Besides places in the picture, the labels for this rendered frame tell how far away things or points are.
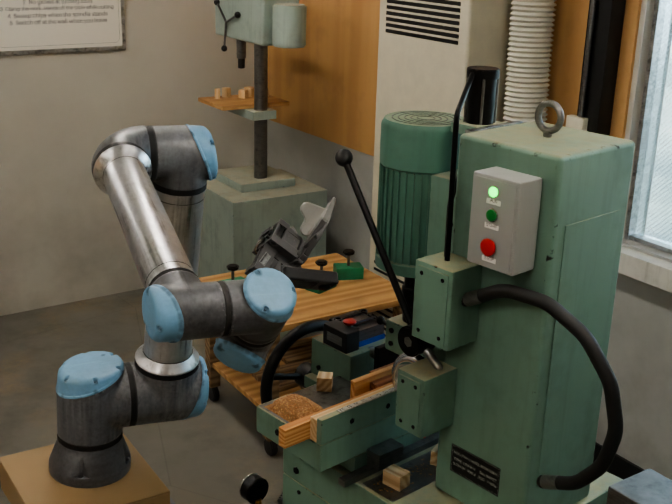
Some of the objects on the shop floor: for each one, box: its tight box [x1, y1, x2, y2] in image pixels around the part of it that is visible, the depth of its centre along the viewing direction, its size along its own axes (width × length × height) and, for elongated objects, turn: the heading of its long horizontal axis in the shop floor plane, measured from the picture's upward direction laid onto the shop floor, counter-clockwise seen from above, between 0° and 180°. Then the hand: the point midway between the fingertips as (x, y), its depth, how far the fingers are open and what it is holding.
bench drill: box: [198, 0, 327, 340], centre depth 439 cm, size 48×62×158 cm
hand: (316, 214), depth 186 cm, fingers open, 14 cm apart
